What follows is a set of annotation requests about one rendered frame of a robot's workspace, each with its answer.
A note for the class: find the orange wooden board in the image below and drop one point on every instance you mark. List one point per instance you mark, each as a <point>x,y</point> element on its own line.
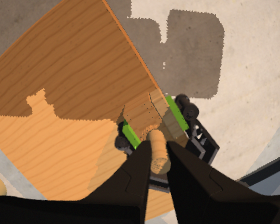
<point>64,84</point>

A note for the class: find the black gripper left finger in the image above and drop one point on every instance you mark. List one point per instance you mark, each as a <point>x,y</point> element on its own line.
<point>121,199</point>

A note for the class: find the grey shallow tray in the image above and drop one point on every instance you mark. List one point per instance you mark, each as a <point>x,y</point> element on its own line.
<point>259,183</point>

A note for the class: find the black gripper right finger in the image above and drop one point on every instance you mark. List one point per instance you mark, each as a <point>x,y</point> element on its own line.
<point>203,195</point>

